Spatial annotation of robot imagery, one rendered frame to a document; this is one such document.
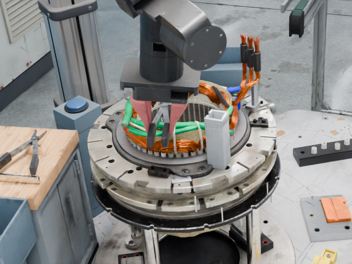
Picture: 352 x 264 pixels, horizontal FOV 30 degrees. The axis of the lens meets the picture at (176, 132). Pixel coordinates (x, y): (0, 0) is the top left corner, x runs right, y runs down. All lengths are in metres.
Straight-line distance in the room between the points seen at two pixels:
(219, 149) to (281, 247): 0.37
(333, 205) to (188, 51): 0.74
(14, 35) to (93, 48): 2.04
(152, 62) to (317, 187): 0.74
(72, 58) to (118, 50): 2.49
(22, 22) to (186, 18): 2.86
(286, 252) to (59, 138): 0.48
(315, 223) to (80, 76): 0.61
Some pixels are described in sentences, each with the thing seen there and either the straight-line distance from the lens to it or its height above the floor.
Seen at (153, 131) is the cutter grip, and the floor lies 1.21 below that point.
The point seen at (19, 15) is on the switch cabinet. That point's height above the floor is 0.41.
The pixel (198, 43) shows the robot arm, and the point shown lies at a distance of 0.75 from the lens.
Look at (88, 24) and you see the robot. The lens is 1.47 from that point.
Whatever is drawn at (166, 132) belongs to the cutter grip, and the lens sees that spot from 0.89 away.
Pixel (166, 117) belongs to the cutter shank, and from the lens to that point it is 0.93.
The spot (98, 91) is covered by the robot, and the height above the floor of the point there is 0.96.
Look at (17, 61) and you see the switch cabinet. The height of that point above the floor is 0.19.
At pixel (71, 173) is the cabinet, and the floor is 0.99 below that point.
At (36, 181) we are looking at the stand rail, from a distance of 1.09.
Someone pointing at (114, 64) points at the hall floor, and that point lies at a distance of 3.81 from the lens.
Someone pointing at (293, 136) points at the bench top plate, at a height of 0.78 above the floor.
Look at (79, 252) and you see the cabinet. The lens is 1.30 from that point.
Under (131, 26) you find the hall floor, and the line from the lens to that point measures 4.26.
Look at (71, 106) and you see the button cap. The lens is 1.33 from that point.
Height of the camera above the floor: 1.70
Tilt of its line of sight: 33 degrees down
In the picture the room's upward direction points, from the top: 6 degrees counter-clockwise
